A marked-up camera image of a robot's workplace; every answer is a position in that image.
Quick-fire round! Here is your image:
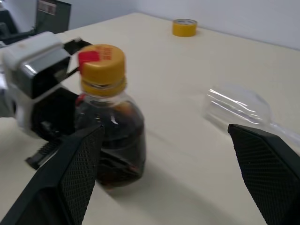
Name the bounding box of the dark office chair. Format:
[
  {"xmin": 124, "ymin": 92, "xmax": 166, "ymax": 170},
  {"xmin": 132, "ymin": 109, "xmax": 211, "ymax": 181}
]
[{"xmin": 0, "ymin": 6, "xmax": 36, "ymax": 45}]

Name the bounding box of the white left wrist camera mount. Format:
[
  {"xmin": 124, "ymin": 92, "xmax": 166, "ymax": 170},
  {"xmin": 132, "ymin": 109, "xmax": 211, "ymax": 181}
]
[{"xmin": 1, "ymin": 31, "xmax": 72, "ymax": 137}]

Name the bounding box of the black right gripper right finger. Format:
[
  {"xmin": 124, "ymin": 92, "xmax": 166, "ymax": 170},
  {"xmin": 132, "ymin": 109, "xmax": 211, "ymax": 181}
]
[{"xmin": 228, "ymin": 124, "xmax": 300, "ymax": 225}]

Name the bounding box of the clear empty plastic bottle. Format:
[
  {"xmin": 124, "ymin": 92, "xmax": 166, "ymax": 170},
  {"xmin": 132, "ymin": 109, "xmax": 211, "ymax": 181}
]
[{"xmin": 202, "ymin": 83, "xmax": 300, "ymax": 151}]

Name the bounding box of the dark cabinet in background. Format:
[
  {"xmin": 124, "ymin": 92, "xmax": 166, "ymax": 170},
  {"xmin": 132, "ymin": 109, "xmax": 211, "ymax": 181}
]
[{"xmin": 35, "ymin": 0, "xmax": 72, "ymax": 34}]

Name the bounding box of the yellow tape roll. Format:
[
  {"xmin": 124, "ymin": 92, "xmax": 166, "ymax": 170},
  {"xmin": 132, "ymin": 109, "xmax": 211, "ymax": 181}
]
[{"xmin": 172, "ymin": 18, "xmax": 199, "ymax": 38}]

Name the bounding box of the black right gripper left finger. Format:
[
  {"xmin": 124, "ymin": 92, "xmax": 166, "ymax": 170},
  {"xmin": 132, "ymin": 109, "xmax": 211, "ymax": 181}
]
[{"xmin": 0, "ymin": 125, "xmax": 105, "ymax": 225}]

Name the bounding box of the dark drink bottle yellow cap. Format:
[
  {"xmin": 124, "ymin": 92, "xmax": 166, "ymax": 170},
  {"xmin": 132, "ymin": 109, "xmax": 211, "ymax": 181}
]
[{"xmin": 75, "ymin": 44, "xmax": 147, "ymax": 192}]

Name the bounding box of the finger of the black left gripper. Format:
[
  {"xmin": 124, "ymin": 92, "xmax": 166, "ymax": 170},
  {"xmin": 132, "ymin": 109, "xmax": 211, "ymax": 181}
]
[
  {"xmin": 25, "ymin": 137, "xmax": 64, "ymax": 171},
  {"xmin": 62, "ymin": 38, "xmax": 93, "ymax": 56}
]

